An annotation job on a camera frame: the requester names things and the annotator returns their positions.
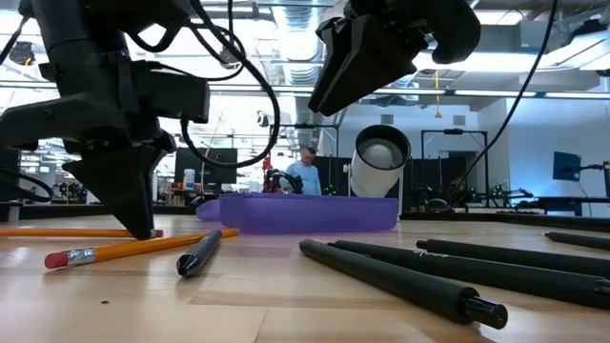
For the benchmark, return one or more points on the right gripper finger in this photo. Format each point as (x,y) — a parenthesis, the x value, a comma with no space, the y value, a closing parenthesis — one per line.
(362,62)

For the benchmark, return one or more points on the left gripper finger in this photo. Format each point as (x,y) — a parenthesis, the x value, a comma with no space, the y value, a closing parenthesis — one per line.
(128,190)

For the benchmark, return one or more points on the yellow pencil pink eraser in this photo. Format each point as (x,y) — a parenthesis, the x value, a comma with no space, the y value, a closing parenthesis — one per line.
(143,247)
(57,233)

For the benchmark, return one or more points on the short dark navy pen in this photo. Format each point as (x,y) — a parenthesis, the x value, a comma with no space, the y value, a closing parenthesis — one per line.
(200,253)

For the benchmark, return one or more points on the purple translucent supply box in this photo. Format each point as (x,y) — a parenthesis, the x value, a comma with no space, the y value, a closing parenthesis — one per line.
(305,213)

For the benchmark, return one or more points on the matte black click pen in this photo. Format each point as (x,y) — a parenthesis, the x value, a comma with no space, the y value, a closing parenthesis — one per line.
(405,283)
(500,275)
(524,257)

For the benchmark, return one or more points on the thin black pen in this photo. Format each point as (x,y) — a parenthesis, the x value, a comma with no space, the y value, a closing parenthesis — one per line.
(581,240)

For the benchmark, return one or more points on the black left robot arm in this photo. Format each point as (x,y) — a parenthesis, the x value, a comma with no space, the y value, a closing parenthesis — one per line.
(76,24)

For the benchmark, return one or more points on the background black robot arm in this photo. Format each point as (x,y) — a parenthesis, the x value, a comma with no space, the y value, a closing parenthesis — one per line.
(286,183)
(519,193)

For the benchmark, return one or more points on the white wipes canister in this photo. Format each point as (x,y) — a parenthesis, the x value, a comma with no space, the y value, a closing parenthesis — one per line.
(189,180)

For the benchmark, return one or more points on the black monitor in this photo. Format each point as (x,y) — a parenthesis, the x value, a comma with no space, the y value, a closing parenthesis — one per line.
(209,155)

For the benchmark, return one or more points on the yellow hanging pendant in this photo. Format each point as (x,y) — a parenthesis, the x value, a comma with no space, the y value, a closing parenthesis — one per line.
(438,114)

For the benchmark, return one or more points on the black panel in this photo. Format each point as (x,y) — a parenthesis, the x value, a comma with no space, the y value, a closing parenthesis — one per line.
(9,159)

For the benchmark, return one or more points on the black ceiling device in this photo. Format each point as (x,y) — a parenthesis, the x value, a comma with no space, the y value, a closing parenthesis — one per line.
(21,53)

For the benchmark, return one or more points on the white spotlight lamp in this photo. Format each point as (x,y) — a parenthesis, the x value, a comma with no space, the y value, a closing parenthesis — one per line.
(376,181)

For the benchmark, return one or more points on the person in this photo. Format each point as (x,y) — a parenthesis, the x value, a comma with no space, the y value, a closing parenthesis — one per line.
(307,178)

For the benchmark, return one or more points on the red background robot part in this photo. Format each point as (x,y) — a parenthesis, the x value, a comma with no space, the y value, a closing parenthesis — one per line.
(267,164)

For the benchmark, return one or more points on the blue lit monitor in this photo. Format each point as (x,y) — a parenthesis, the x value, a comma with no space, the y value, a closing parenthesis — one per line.
(567,167)

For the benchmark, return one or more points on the dark background table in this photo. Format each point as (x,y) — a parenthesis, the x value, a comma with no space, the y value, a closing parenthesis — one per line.
(572,200)

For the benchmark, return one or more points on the silver spiral duct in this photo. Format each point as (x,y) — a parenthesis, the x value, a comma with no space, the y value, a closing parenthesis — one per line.
(300,43)

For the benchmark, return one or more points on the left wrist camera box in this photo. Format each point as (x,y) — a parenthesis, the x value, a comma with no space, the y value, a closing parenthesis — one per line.
(176,93)

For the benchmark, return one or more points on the black rig frame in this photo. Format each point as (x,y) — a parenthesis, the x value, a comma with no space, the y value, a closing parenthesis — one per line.
(453,131)

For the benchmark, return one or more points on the small grey post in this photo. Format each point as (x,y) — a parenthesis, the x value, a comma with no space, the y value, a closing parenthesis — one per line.
(14,213)

